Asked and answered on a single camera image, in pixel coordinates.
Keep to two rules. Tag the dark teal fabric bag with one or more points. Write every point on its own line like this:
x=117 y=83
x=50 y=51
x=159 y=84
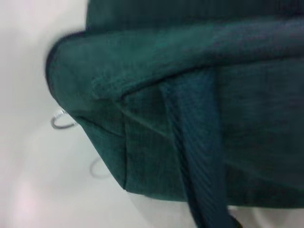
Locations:
x=190 y=95

